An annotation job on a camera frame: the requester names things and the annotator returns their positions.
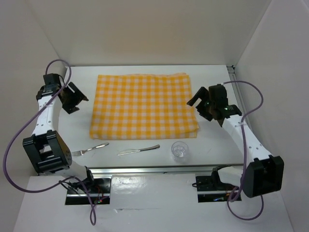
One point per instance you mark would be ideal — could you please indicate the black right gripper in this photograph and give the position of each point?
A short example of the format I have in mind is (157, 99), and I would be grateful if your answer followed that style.
(203, 94)

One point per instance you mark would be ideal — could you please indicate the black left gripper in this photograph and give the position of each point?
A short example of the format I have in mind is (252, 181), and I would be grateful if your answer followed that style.
(70, 108)

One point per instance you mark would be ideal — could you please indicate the silver fork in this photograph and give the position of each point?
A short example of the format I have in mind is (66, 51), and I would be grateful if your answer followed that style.
(82, 152)

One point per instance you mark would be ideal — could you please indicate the yellow white checkered cloth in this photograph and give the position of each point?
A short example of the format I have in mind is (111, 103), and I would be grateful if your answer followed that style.
(143, 107)

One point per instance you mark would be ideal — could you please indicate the silver table knife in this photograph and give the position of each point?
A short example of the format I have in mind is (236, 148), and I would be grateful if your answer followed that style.
(131, 151)

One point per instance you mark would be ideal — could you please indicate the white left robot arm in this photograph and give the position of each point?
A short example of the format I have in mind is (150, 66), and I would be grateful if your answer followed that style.
(46, 150)

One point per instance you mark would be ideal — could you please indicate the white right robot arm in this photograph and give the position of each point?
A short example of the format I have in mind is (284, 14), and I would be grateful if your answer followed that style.
(238, 144)

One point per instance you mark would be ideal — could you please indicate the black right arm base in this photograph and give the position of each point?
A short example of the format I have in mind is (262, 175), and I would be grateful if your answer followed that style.
(210, 188)

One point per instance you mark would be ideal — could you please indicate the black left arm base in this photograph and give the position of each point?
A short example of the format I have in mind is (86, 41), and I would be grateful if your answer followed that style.
(99, 191)

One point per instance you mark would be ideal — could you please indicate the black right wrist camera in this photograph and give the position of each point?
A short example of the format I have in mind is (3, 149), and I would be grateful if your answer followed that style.
(217, 92)

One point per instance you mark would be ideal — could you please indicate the aluminium table edge rail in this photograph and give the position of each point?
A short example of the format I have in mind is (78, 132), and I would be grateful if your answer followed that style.
(185, 169)

